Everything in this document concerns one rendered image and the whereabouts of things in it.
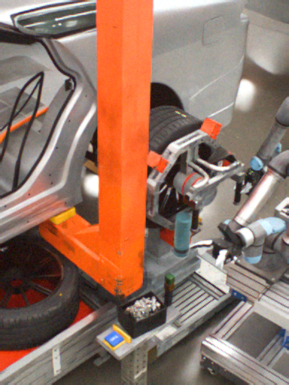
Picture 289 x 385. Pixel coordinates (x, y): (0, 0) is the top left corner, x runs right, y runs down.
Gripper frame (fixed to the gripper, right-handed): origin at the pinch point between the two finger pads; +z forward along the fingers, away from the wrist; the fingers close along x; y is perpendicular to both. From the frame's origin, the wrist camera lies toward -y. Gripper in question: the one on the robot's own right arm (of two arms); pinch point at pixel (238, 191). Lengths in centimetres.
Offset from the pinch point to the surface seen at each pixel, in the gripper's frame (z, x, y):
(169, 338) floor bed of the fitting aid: 52, 1, -75
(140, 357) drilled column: 85, 8, -56
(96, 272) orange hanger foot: 79, -28, -24
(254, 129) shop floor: -177, -102, -82
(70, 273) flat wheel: 84, -44, -32
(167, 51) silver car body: -2, -56, 63
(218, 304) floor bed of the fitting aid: 12, 4, -75
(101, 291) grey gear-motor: 59, -47, -65
